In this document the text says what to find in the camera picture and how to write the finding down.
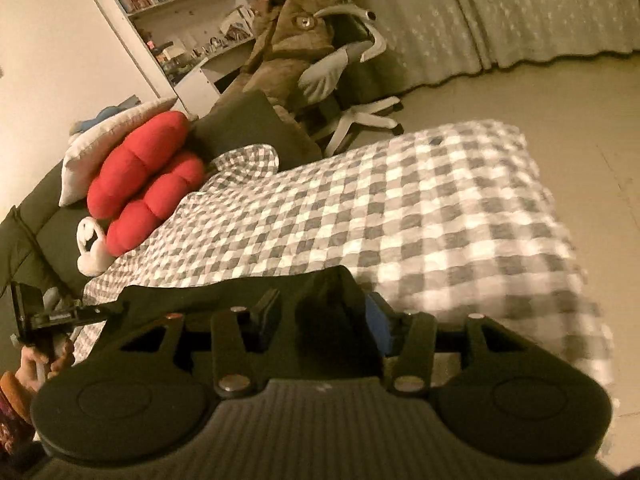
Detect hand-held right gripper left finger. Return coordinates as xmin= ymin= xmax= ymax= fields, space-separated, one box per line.
xmin=120 ymin=290 xmax=281 ymax=395

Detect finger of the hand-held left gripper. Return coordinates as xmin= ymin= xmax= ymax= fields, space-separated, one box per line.
xmin=72 ymin=301 xmax=128 ymax=325

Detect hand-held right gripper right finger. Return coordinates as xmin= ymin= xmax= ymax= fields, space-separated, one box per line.
xmin=365 ymin=292 xmax=521 ymax=393

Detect black garment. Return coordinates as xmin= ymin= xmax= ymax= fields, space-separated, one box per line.
xmin=107 ymin=265 xmax=381 ymax=376

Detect person's left forearm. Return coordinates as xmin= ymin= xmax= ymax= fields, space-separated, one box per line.
xmin=0 ymin=370 xmax=38 ymax=456

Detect person's left hand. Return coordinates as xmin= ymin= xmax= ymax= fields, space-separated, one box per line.
xmin=20 ymin=340 xmax=76 ymax=392

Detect white fluffy earmuffs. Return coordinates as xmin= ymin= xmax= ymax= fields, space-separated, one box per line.
xmin=76 ymin=217 xmax=113 ymax=277

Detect grey checkered blanket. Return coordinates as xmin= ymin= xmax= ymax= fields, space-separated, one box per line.
xmin=75 ymin=120 xmax=616 ymax=401

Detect red puffy cushion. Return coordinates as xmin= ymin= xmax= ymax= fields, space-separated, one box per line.
xmin=86 ymin=111 xmax=207 ymax=256

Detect white pillow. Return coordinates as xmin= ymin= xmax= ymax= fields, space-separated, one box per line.
xmin=59 ymin=97 xmax=178 ymax=207

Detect blue plush toy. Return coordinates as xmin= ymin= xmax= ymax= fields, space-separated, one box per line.
xmin=67 ymin=95 xmax=141 ymax=136

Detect dark green sofa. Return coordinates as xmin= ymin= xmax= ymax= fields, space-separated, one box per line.
xmin=0 ymin=90 xmax=321 ymax=311

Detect white office chair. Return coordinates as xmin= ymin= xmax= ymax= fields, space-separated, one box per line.
xmin=295 ymin=2 xmax=403 ymax=156

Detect white desk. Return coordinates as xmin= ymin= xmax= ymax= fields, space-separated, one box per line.
xmin=172 ymin=35 xmax=261 ymax=111

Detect star-patterned curtain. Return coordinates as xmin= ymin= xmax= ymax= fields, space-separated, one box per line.
xmin=335 ymin=0 xmax=640 ymax=96

